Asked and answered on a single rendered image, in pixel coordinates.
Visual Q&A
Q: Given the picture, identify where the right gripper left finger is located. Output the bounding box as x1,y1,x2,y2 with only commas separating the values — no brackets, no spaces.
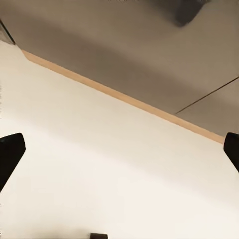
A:
0,132,26,192

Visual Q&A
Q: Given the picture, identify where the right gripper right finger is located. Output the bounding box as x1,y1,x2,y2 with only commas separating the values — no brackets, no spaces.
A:
223,132,239,172

